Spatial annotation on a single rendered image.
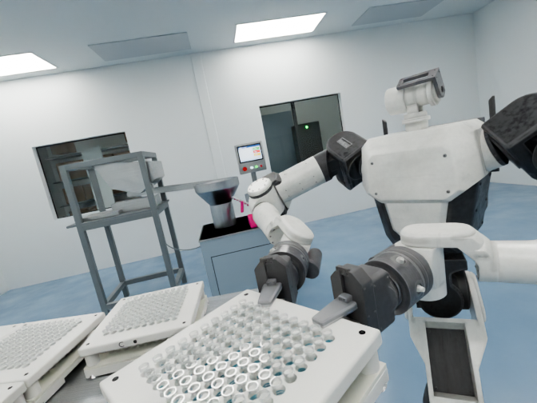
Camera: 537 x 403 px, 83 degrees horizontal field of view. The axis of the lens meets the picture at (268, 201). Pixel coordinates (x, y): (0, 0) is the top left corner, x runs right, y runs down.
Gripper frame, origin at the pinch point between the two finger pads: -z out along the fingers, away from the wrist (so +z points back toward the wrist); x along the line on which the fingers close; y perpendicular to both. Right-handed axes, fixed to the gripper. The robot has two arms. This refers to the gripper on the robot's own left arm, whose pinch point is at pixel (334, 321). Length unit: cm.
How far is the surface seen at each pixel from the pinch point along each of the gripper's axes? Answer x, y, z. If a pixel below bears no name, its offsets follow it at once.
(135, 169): -30, 271, 42
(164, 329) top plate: 10.2, 39.9, -13.2
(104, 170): -34, 283, 18
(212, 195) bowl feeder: 2, 186, 71
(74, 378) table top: 17, 52, -32
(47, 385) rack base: 15, 50, -36
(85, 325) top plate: 10, 61, -27
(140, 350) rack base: 15, 45, -18
